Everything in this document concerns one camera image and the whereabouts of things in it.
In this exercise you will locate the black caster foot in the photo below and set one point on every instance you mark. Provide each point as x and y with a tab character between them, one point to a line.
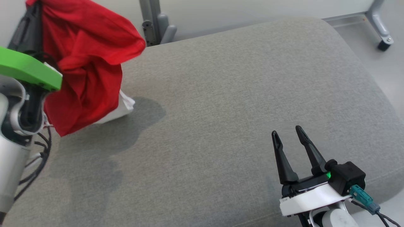
384	45

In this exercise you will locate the red basketball jersey number 23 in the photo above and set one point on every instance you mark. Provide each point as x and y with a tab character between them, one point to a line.
88	47

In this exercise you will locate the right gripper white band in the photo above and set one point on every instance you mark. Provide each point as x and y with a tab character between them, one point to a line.
312	197

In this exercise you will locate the light grey rounded brace tube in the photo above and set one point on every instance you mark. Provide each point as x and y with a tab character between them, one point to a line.
165	28

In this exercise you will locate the white cloth piece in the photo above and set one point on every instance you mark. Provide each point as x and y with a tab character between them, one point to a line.
124	105

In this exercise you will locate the dark grey hinge plate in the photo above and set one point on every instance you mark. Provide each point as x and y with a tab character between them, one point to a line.
149	33

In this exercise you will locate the grey metal upright post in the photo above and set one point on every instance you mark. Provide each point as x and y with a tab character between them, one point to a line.
148	9

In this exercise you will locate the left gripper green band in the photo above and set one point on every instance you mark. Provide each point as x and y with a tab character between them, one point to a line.
28	69

